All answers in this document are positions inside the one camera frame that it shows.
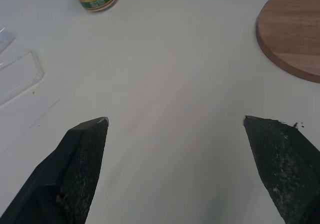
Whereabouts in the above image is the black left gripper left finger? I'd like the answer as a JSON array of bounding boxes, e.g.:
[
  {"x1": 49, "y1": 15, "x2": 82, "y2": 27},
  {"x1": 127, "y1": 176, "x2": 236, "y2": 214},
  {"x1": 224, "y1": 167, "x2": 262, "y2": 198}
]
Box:
[{"x1": 0, "y1": 116, "x2": 110, "y2": 224}]

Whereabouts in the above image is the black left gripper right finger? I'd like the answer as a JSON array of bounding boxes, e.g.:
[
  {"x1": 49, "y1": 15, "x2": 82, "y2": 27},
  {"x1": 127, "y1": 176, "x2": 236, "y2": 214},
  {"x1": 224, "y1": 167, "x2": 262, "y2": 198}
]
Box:
[{"x1": 243, "y1": 115, "x2": 320, "y2": 224}]

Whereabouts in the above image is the clear plastic tray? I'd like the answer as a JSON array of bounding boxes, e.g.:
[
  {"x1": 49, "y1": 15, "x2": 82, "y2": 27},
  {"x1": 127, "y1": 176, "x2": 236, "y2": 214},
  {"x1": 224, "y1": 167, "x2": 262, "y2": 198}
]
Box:
[{"x1": 0, "y1": 48, "x2": 47, "y2": 107}]

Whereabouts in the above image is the round wooden base disc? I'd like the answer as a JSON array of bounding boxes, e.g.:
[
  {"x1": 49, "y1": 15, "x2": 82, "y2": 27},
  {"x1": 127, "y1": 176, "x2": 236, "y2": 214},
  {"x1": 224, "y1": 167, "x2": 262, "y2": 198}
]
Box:
[{"x1": 255, "y1": 0, "x2": 320, "y2": 84}]

